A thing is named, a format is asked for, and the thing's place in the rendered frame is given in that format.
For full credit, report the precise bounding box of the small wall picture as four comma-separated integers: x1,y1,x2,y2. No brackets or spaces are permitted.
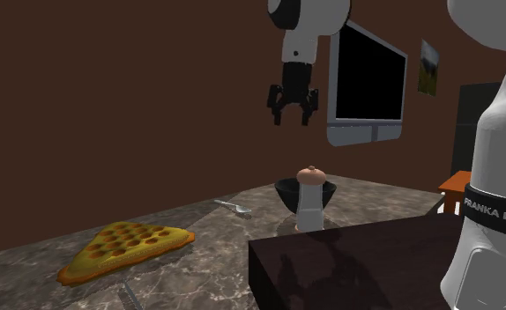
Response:
417,39,442,98

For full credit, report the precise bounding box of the silver spoon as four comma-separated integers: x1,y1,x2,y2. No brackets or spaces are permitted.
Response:
213,198,253,215

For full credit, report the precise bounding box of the black cabinet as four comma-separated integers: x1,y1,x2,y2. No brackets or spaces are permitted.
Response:
450,81,502,179

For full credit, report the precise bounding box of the orange stool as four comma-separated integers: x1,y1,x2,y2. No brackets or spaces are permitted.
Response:
437,169,473,215

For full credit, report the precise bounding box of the black bowl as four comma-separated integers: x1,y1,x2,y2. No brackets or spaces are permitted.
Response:
273,178,338,214

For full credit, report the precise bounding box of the white pepper mill tan knob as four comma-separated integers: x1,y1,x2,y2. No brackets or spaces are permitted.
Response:
294,165,326,233

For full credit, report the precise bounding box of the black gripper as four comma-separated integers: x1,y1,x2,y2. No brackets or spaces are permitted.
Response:
266,61,320,128

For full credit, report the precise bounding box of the silver knife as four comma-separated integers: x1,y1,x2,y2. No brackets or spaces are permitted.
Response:
122,278,145,310

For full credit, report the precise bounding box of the yellow pizza slice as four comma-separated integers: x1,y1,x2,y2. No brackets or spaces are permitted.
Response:
56,220,196,287

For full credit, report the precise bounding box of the grey framed window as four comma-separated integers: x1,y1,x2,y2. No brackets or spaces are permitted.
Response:
326,19,409,148

